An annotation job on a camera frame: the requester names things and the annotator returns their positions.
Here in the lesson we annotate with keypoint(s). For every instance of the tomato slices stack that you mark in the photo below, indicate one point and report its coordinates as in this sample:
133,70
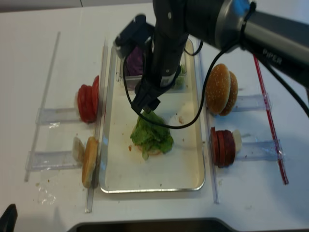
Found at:
87,101

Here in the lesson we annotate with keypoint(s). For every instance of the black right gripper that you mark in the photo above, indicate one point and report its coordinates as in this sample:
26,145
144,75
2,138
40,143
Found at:
161,54

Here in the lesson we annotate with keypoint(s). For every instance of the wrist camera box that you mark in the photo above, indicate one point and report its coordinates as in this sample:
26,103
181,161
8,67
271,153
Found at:
131,36

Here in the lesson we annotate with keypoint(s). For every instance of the green lettuce in container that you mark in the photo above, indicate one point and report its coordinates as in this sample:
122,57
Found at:
180,79

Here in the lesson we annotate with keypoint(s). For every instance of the clear rail left of tray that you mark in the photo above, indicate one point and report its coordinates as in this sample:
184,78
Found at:
94,182

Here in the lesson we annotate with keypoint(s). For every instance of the meat patty slices stack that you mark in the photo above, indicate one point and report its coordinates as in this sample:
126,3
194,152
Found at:
223,147

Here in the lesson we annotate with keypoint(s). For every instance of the clear plastic container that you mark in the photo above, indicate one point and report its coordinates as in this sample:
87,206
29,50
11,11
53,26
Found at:
181,62

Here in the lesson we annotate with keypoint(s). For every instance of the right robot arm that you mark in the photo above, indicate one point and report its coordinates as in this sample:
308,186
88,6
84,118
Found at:
224,24

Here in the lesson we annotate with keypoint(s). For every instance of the clear holder upper right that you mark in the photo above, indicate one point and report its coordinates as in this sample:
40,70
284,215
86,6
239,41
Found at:
252,103

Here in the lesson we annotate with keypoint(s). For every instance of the front sesame bun top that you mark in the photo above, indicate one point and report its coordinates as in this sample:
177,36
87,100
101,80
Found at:
218,88

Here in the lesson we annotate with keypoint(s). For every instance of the clear holder lower left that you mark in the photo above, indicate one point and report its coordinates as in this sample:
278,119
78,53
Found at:
45,161

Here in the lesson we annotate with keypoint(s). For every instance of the clear rail right of tray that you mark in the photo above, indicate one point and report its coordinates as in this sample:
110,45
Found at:
213,174

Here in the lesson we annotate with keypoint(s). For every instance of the green lettuce leaf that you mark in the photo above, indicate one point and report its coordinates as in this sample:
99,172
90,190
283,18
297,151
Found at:
151,137

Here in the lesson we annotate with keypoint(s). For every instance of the clear holder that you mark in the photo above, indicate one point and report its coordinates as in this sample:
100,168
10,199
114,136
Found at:
57,115
258,151
252,103
45,161

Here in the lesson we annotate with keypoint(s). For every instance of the clear rod far left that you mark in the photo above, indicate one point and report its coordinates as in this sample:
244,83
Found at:
42,106

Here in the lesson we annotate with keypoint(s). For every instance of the leaning bun slice left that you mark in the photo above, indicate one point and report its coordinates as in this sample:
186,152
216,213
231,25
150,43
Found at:
89,163

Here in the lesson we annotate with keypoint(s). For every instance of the clear holder lower right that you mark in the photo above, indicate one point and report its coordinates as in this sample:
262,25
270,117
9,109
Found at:
258,151

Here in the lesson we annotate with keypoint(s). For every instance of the red plastic rod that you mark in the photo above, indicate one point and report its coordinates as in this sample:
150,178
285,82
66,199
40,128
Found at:
270,120

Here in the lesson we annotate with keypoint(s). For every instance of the purple cabbage leaf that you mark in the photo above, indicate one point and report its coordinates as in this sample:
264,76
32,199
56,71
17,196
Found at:
134,68

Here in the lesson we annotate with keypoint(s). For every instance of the black object bottom left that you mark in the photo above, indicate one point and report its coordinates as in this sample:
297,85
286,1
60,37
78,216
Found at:
8,219

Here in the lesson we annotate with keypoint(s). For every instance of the sesame bun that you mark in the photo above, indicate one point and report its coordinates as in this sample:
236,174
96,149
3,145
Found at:
232,95
218,88

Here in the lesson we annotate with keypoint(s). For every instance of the rear sesame bun top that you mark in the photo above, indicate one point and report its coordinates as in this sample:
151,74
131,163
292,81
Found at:
232,95

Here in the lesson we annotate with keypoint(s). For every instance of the clear rail of tray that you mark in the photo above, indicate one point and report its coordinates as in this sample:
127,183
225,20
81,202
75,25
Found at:
213,174
94,182

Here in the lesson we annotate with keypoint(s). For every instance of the clear holder upper left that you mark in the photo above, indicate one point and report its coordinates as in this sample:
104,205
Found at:
57,115

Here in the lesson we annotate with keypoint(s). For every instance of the bottom bun slice on tray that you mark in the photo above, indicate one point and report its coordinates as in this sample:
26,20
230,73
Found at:
149,152

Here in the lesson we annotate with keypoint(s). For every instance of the metal baking tray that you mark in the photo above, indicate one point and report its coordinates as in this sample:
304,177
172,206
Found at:
122,167

